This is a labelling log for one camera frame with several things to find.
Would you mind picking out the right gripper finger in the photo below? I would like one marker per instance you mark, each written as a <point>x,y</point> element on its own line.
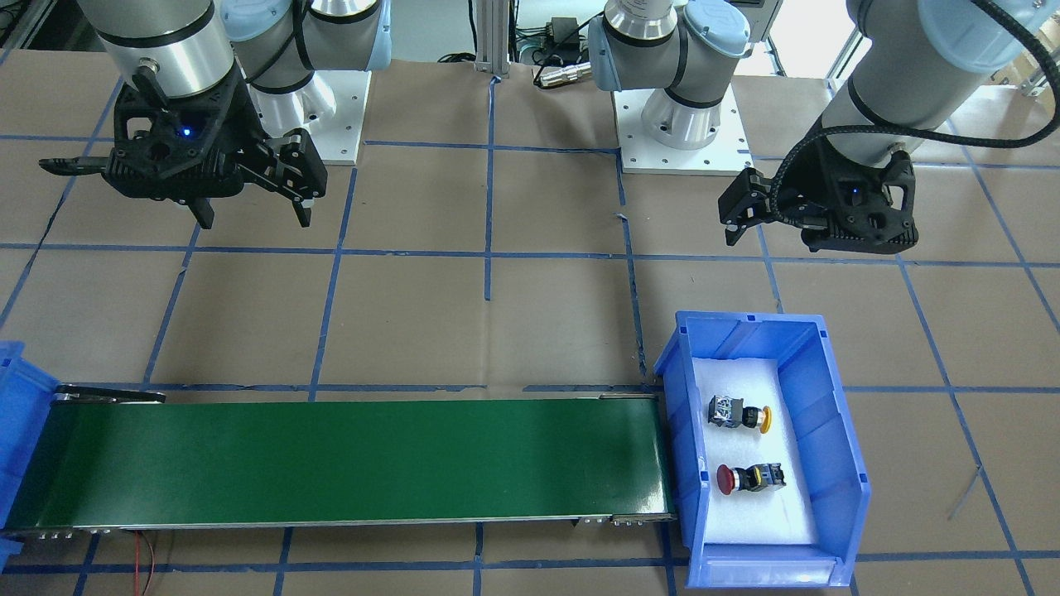
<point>290,166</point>
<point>193,188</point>

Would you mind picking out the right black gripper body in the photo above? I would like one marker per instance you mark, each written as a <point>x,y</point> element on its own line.
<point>238,124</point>

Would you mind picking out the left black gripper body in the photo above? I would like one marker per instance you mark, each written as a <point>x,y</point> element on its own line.
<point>806,189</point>

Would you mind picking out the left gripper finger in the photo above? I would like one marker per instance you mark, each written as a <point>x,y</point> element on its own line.
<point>745,204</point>

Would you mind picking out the yellow mushroom push button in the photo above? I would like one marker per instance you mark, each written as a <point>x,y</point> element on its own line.
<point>731,412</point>

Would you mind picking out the red mushroom push button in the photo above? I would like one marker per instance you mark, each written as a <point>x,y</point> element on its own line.
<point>755,478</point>

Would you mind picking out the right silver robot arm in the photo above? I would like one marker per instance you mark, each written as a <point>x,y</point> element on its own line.
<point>278,45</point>

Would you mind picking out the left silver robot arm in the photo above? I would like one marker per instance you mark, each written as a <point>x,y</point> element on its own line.
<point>926,58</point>

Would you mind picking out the silver metal connector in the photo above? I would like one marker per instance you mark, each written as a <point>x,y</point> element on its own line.
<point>556,77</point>

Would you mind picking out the blue bin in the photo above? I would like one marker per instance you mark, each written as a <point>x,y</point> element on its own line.
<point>26,394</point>
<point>832,464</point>

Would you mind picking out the black power adapter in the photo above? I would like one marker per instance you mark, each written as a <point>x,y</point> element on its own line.
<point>562,32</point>

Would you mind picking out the green conveyor belt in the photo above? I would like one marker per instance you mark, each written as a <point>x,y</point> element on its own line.
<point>276,464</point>

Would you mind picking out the white foam pad bin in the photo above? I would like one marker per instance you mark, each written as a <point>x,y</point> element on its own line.
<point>773,517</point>

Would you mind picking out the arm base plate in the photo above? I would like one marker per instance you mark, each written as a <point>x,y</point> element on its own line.
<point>330,107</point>
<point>659,136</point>

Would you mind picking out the aluminium profile post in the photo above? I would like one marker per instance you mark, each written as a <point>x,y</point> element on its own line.
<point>493,25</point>

